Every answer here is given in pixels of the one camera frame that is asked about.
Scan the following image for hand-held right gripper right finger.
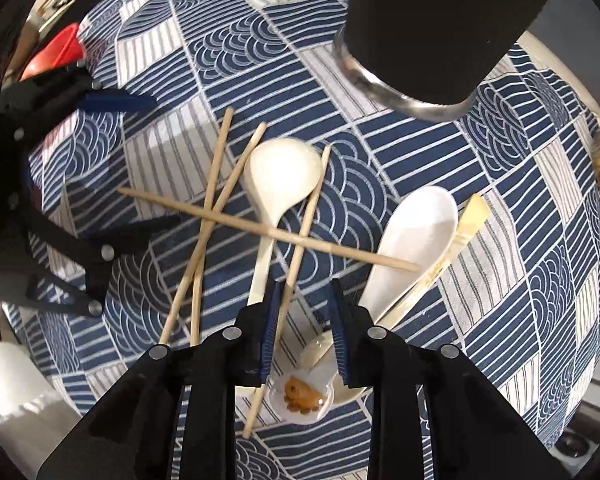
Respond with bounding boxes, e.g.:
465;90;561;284
327;279;572;480

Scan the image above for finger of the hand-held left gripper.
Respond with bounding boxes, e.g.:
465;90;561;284
0;61;158;147
0;180;182;318

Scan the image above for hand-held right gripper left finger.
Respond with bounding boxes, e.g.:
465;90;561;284
37;279;287;480

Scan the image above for wooden chopstick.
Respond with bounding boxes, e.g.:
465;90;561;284
118;187;421;273
190;107;235;347
242;145;332;438
158;121;269;345

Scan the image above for small spoon with orange print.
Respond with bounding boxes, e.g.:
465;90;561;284
269;330;339;425

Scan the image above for red plastic container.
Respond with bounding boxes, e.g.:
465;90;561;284
18;23;87;82

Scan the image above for white long ceramic spoon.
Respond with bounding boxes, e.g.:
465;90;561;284
341;185;460;406

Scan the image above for white round ceramic spoon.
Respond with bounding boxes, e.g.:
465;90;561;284
234;138;326;397

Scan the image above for blue white patterned tablecloth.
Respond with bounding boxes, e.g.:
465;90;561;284
4;0;600;480

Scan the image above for black cylindrical utensil holder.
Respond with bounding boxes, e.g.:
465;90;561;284
331;0;579;122

